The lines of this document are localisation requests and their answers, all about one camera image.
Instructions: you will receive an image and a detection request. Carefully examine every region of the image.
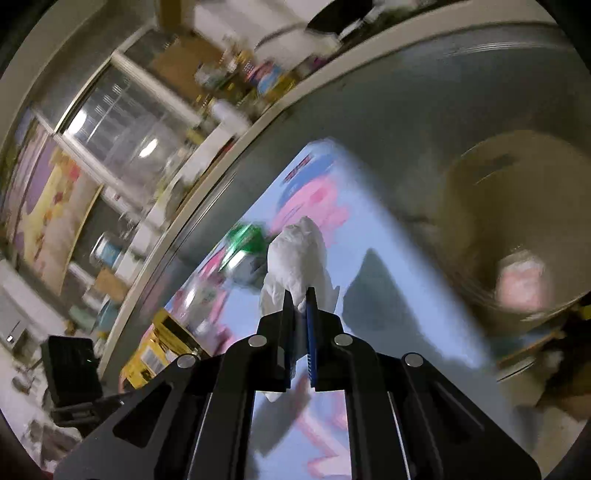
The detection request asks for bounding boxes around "blue printed container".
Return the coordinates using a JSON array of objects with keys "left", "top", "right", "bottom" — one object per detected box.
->
[{"left": 90, "top": 233, "right": 124, "bottom": 269}]

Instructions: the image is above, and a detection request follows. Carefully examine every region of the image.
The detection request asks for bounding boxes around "purple yellow wall poster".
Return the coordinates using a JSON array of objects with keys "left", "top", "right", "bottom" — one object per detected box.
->
[{"left": 0, "top": 111, "right": 105, "bottom": 296}]

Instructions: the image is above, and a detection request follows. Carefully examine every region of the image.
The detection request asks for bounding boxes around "clear crumpled plastic wrapper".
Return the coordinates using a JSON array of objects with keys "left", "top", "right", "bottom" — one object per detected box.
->
[{"left": 182, "top": 277, "right": 219, "bottom": 343}]

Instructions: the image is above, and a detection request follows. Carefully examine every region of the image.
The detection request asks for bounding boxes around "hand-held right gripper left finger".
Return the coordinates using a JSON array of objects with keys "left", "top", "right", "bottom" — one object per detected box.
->
[{"left": 54, "top": 291, "right": 301, "bottom": 480}]

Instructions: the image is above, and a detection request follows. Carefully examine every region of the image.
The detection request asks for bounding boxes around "black bag of scraps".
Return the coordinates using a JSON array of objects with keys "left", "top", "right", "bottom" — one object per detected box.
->
[{"left": 533, "top": 309, "right": 591, "bottom": 422}]

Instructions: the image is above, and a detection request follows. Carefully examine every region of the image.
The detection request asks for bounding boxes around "white tissue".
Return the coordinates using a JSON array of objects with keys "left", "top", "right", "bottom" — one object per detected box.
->
[{"left": 259, "top": 216, "right": 342, "bottom": 402}]

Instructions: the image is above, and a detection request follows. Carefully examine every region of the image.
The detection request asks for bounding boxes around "green drink can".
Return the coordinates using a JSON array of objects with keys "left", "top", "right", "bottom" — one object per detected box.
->
[{"left": 221, "top": 222, "right": 269, "bottom": 288}]

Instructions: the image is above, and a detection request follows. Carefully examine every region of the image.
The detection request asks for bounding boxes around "barred kitchen window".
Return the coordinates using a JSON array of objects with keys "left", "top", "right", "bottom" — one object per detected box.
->
[{"left": 32, "top": 51, "right": 208, "bottom": 199}]

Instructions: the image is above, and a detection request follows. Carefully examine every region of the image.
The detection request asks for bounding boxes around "blue cartoon printed tablecloth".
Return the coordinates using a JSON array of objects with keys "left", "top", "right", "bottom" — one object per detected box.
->
[{"left": 117, "top": 138, "right": 509, "bottom": 480}]

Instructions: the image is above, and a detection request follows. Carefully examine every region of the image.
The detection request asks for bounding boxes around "white plastic bottle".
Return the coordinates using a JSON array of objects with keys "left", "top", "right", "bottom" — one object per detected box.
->
[{"left": 210, "top": 98, "right": 252, "bottom": 137}]

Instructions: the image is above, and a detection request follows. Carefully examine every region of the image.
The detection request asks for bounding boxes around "beige plastic bin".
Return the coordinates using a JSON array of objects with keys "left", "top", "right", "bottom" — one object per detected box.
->
[{"left": 436, "top": 130, "right": 591, "bottom": 324}]

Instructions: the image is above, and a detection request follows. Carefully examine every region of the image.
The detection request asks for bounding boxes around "white box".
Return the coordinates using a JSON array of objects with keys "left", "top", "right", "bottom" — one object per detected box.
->
[{"left": 496, "top": 251, "right": 555, "bottom": 319}]

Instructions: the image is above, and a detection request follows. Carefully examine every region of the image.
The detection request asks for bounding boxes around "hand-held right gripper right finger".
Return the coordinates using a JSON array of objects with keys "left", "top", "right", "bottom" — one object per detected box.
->
[{"left": 305, "top": 286, "right": 542, "bottom": 480}]

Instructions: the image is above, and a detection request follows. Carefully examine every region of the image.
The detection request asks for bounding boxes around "yellow carton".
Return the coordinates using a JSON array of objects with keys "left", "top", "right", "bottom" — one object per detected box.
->
[{"left": 121, "top": 308, "right": 200, "bottom": 389}]

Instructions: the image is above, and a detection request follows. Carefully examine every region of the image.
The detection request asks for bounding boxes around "grey kitchen cabinet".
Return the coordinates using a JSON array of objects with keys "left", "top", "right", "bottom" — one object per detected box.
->
[{"left": 99, "top": 18, "right": 573, "bottom": 370}]

